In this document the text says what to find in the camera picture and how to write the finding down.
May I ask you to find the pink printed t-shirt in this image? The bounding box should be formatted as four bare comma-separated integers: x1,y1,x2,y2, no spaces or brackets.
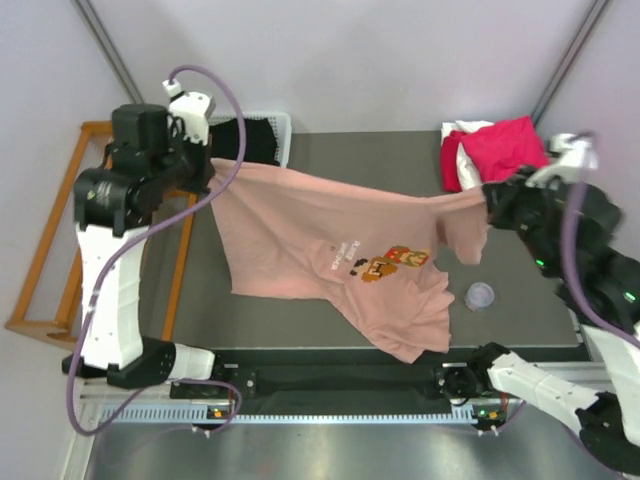
211,159,489,363

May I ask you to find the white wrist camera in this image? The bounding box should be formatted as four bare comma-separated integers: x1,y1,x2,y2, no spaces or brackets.
525,131,599,188
162,79,215,146

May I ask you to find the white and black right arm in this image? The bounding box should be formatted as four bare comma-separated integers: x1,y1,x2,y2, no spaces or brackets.
466,167,639,478

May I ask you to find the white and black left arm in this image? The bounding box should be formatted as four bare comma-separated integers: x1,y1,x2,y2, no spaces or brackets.
62,96,227,397

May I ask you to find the magenta t-shirt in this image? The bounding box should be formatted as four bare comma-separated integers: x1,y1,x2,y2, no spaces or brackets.
462,116,550,185

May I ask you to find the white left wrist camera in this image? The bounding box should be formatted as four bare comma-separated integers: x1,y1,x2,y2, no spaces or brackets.
162,79,215,146

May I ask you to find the wooden rack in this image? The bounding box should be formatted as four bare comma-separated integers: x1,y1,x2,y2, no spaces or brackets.
4,119,199,361

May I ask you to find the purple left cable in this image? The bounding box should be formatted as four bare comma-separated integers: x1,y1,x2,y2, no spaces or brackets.
65,64,247,437

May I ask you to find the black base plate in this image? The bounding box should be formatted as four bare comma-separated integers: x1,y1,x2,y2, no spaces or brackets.
168,348,527,414

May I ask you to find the black folded t-shirt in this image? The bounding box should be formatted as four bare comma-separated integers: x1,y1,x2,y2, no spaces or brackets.
207,117,281,166

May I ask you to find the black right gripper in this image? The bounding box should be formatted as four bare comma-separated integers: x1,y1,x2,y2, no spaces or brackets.
483,163,565,278

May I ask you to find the white plastic basket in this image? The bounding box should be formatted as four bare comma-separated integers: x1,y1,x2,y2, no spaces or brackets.
209,112,292,168

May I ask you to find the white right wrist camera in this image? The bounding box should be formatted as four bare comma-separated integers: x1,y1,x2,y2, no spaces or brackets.
525,131,599,188

